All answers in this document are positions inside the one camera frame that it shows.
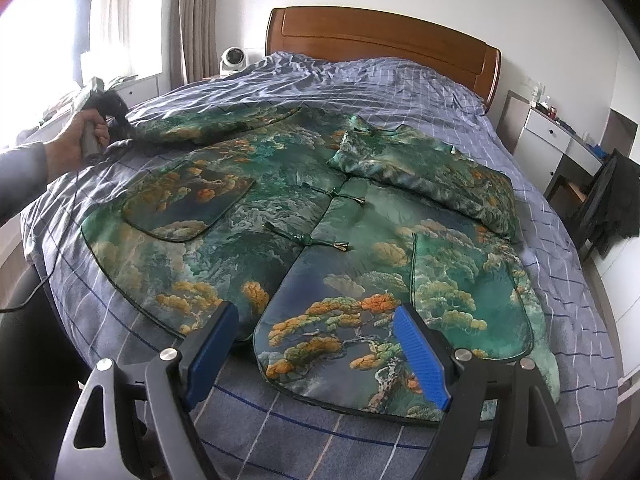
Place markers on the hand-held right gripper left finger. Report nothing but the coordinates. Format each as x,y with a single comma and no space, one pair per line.
210,355

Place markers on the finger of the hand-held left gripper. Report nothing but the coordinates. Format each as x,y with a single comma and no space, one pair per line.
124,127

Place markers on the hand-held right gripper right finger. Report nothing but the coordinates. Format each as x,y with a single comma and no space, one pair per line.
420,355

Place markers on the green printed jacket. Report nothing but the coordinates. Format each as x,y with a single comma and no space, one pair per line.
280,185

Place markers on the person's left forearm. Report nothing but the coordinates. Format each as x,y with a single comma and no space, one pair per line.
22,175

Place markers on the person's left hand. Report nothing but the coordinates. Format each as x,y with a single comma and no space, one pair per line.
70,135

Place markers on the white window cabinet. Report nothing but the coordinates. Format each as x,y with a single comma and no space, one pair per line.
142,91

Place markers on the sheer white curtain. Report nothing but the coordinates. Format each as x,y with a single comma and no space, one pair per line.
130,15

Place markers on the beige curtain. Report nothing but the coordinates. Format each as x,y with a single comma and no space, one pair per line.
195,20

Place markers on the small white fan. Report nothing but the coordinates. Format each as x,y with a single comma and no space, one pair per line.
233,58

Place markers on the white wardrobe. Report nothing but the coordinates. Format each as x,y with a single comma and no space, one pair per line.
625,310

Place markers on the wooden chair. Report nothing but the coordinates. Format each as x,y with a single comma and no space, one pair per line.
575,191

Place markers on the chair with black jacket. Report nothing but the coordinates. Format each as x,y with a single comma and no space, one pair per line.
615,200

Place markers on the white desk with drawer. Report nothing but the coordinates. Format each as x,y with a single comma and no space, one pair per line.
545,132

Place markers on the wooden headboard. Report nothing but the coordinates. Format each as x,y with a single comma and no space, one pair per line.
375,35

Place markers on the small blue item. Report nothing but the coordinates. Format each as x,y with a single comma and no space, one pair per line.
596,151

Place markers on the clear bottle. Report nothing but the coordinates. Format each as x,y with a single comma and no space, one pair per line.
536,95

